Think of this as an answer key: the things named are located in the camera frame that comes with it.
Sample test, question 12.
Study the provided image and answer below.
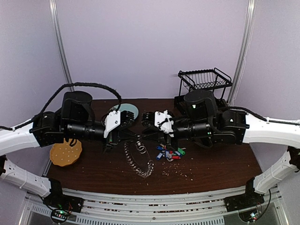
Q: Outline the pile of tagged keys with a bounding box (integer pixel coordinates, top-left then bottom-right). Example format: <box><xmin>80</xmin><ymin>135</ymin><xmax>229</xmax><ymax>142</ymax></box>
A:
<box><xmin>156</xmin><ymin>145</ymin><xmax>186</xmax><ymax>162</ymax></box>

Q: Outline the silver chain of keyrings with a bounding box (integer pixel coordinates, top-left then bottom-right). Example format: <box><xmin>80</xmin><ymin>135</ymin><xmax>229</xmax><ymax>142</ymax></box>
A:
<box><xmin>123</xmin><ymin>138</ymin><xmax>155</xmax><ymax>179</ymax></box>

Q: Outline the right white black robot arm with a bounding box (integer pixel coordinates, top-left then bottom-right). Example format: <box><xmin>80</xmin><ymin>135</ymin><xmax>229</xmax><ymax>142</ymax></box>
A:
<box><xmin>142</xmin><ymin>90</ymin><xmax>300</xmax><ymax>208</ymax></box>

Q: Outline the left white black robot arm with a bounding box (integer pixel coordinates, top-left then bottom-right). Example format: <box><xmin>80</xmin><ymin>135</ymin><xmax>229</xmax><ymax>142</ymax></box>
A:
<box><xmin>0</xmin><ymin>91</ymin><xmax>135</xmax><ymax>208</ymax></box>

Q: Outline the teal flower plate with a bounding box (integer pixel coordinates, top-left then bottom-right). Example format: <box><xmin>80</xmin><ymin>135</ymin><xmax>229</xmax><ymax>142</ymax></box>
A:
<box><xmin>119</xmin><ymin>103</ymin><xmax>139</xmax><ymax>122</ymax></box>

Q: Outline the yellow dotted plate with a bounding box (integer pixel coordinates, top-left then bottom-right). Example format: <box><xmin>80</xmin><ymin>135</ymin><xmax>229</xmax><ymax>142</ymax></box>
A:
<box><xmin>50</xmin><ymin>140</ymin><xmax>83</xmax><ymax>167</ymax></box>

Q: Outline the left green led board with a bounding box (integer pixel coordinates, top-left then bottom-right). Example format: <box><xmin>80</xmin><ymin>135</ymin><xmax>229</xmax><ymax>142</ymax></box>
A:
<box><xmin>50</xmin><ymin>209</ymin><xmax>70</xmax><ymax>221</ymax></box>

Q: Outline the green led board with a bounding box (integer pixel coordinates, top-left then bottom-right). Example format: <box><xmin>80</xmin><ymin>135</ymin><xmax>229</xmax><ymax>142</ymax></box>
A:
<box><xmin>239</xmin><ymin>210</ymin><xmax>262</xmax><ymax>223</ymax></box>
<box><xmin>50</xmin><ymin>209</ymin><xmax>70</xmax><ymax>221</ymax></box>

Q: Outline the right green led board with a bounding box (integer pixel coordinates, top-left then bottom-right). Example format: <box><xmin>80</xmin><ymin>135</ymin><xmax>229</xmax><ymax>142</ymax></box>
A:
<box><xmin>239</xmin><ymin>210</ymin><xmax>262</xmax><ymax>223</ymax></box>

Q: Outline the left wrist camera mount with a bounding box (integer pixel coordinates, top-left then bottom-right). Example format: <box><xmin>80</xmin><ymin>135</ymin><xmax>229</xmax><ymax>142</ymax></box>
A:
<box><xmin>104</xmin><ymin>110</ymin><xmax>121</xmax><ymax>138</ymax></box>

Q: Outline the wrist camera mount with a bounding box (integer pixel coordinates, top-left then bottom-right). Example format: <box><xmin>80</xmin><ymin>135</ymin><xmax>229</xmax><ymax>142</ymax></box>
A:
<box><xmin>154</xmin><ymin>110</ymin><xmax>174</xmax><ymax>137</ymax></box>
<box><xmin>104</xmin><ymin>110</ymin><xmax>121</xmax><ymax>138</ymax></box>

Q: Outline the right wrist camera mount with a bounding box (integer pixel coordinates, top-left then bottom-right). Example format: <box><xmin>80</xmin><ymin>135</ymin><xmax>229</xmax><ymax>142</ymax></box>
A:
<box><xmin>154</xmin><ymin>110</ymin><xmax>174</xmax><ymax>137</ymax></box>

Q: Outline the black wire dish rack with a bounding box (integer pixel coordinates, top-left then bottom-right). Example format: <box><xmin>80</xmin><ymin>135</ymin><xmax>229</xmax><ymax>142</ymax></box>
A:
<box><xmin>174</xmin><ymin>68</ymin><xmax>233</xmax><ymax>115</ymax></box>

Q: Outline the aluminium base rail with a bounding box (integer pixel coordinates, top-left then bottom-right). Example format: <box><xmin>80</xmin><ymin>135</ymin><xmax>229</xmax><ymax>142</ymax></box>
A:
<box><xmin>18</xmin><ymin>185</ymin><xmax>289</xmax><ymax>225</ymax></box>

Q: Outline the right black cable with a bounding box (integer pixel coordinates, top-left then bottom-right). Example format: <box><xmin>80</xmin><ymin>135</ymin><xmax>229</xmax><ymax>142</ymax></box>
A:
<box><xmin>229</xmin><ymin>105</ymin><xmax>300</xmax><ymax>124</ymax></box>

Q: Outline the left aluminium frame post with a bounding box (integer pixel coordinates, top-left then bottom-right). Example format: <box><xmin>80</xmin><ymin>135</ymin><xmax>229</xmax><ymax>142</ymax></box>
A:
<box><xmin>49</xmin><ymin>0</ymin><xmax>73</xmax><ymax>84</ymax></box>

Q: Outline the aluminium frame post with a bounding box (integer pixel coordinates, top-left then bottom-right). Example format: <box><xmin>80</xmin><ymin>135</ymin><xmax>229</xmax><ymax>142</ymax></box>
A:
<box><xmin>49</xmin><ymin>0</ymin><xmax>73</xmax><ymax>84</ymax></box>
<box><xmin>227</xmin><ymin>0</ymin><xmax>256</xmax><ymax>105</ymax></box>

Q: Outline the right aluminium frame post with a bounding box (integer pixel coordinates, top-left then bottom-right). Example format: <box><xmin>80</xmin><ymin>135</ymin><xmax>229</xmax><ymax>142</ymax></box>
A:
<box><xmin>227</xmin><ymin>0</ymin><xmax>256</xmax><ymax>105</ymax></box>

